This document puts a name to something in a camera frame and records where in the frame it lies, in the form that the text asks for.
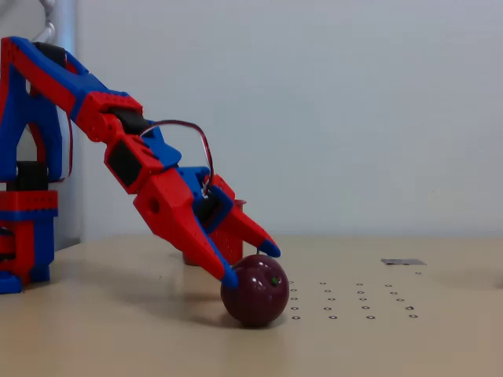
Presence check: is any dark purple plum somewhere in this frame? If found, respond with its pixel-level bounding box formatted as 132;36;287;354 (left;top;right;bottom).
219;254;291;328

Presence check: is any flat grey tape patch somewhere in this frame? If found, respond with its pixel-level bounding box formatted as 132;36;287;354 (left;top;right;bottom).
380;258;428;266

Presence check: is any grey metal vertical pole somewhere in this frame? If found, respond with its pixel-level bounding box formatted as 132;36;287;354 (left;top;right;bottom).
46;0;84;252

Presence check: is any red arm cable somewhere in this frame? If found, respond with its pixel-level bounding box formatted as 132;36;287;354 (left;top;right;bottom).
57;112;75;184

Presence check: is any red looped gripper cable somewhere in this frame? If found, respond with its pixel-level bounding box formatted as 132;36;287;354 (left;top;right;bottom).
140;119;215;196

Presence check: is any grey metal diagonal tube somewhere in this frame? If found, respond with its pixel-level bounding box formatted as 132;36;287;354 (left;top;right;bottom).
31;21;57;43

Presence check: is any red speckled enamel mug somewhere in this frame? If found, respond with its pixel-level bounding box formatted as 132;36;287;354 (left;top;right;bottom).
182;199;248;267

